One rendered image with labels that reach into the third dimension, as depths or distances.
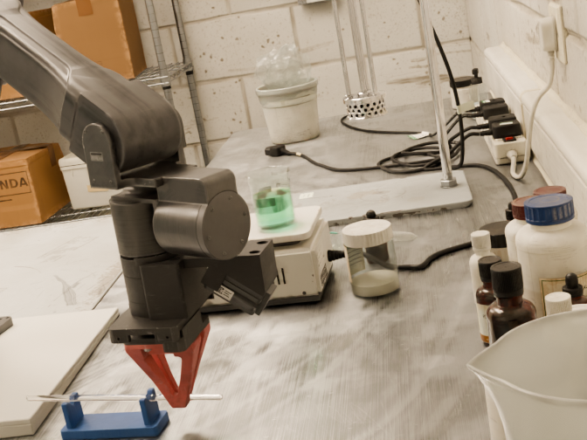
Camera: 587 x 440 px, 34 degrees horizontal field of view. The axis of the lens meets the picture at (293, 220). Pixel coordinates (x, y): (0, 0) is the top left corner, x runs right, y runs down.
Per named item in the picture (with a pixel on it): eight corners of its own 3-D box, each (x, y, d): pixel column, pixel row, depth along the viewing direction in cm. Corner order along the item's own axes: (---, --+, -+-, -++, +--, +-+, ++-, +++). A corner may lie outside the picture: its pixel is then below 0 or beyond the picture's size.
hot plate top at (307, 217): (211, 251, 115) (210, 244, 115) (234, 222, 127) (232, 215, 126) (309, 239, 113) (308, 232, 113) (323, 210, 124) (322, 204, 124)
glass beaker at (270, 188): (247, 236, 117) (234, 171, 115) (276, 222, 121) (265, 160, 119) (283, 238, 113) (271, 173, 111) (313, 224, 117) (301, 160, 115)
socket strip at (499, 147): (496, 166, 163) (493, 140, 161) (476, 122, 200) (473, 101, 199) (529, 161, 162) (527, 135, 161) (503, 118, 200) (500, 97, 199)
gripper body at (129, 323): (217, 302, 91) (203, 227, 89) (180, 347, 81) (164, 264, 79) (153, 305, 93) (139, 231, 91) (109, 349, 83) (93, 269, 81)
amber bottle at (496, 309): (552, 383, 85) (539, 267, 83) (505, 395, 85) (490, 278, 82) (532, 364, 90) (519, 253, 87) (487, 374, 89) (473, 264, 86)
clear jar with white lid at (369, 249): (407, 280, 117) (398, 217, 115) (391, 299, 112) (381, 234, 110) (362, 280, 120) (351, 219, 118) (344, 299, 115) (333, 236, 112)
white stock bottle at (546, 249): (510, 326, 99) (495, 205, 95) (557, 303, 102) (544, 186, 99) (565, 342, 93) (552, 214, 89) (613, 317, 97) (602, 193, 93)
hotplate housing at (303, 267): (163, 320, 118) (149, 259, 116) (191, 282, 131) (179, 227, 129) (341, 301, 114) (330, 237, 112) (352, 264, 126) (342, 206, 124)
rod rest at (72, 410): (60, 441, 91) (51, 407, 91) (76, 423, 95) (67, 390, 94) (157, 436, 89) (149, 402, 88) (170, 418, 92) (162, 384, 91)
